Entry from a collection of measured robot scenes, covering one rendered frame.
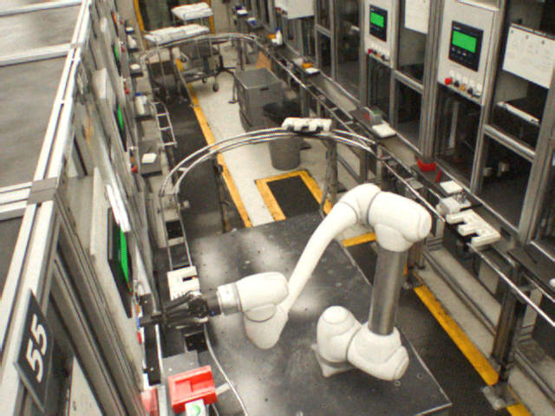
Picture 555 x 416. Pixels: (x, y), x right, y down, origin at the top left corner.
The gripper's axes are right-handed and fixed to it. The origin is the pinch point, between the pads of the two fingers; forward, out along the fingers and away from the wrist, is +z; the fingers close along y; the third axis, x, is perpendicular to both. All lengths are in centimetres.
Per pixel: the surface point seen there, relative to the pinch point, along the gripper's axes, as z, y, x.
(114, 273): 3.8, 26.6, 9.5
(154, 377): 1.3, -5.3, 16.5
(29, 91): 19, 59, -43
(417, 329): -142, -141, -82
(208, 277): -22, -74, -102
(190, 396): -4.1, -45.1, -5.8
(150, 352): 1.9, -5.4, 7.2
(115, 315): 4.4, 23.0, 20.4
